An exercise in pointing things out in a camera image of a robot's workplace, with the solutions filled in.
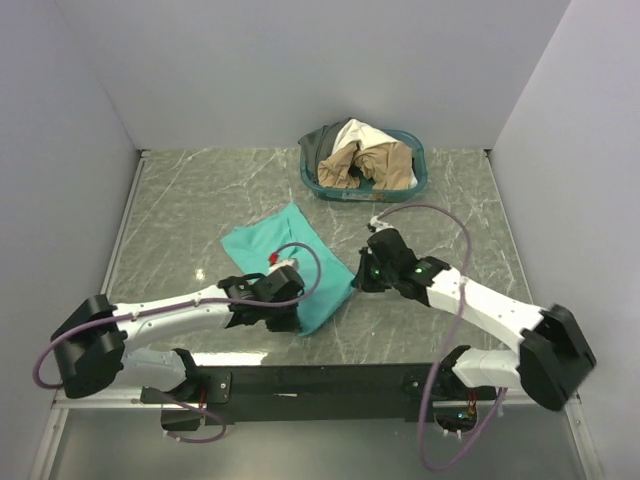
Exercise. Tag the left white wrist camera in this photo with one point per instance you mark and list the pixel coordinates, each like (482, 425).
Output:
(277, 262)

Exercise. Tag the aluminium frame rail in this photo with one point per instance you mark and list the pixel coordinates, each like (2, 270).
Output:
(217, 384)

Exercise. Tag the dark grey t shirt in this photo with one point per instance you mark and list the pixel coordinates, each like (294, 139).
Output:
(317, 146)

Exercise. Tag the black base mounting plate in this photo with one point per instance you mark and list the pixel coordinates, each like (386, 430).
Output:
(283, 407)

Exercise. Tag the beige t shirt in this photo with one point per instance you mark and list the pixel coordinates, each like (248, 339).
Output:
(388, 166)

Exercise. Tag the white t shirt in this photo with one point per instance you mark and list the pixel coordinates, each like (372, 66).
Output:
(365, 136)

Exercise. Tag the teal plastic laundry basket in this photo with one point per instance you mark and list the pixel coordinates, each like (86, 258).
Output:
(365, 192)

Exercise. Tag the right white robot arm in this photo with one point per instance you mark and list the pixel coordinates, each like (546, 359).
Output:
(545, 353)

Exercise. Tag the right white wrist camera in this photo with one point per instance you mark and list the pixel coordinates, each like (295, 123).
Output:
(376, 224)

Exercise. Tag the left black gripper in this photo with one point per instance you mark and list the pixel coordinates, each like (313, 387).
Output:
(291, 323)

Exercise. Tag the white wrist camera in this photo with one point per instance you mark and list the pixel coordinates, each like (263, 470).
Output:
(376, 224)
(277, 262)

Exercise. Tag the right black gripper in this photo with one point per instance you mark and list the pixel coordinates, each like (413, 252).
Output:
(363, 280)

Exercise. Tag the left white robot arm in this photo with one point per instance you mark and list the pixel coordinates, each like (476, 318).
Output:
(102, 344)

